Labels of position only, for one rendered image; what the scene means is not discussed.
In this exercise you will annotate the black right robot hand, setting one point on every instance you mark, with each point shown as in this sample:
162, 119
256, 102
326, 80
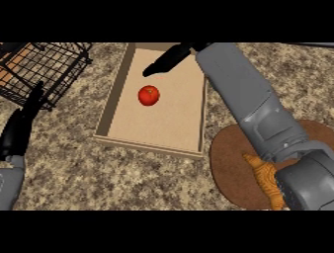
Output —
166, 62

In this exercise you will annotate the round brown cutting board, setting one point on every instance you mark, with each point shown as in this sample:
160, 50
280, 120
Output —
236, 168

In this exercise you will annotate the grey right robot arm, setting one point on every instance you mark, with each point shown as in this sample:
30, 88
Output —
262, 118

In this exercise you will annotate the orange croissant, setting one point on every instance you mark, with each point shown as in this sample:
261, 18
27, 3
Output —
267, 176

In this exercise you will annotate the red tomato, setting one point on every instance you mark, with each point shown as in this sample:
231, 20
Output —
150, 95

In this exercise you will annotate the cardboard box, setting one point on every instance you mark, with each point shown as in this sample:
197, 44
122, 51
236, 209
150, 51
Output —
157, 102

